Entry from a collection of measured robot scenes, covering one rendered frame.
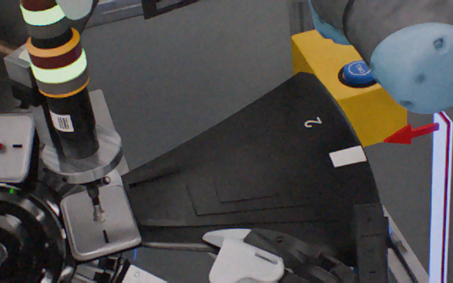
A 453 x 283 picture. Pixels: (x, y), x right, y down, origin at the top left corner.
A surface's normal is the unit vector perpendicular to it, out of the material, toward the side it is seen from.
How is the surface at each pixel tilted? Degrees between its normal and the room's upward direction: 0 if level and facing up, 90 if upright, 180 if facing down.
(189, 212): 8
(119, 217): 0
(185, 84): 90
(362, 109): 90
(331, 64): 0
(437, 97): 90
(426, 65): 91
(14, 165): 48
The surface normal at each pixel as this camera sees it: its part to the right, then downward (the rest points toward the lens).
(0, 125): -0.66, -0.18
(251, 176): -0.05, -0.64
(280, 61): 0.29, 0.59
